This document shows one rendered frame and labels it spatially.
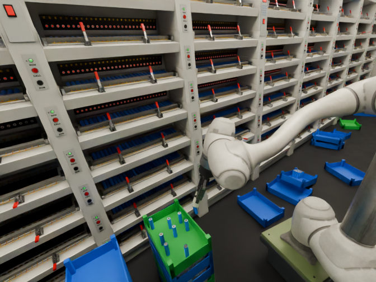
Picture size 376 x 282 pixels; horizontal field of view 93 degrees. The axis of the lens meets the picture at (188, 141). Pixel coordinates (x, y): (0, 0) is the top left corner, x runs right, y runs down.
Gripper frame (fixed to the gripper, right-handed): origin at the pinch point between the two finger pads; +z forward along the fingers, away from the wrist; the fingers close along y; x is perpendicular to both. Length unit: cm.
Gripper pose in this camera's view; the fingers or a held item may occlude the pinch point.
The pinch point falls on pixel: (197, 200)
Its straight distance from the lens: 88.8
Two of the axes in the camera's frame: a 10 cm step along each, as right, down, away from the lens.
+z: -2.3, 8.6, 4.5
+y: 1.3, -4.3, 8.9
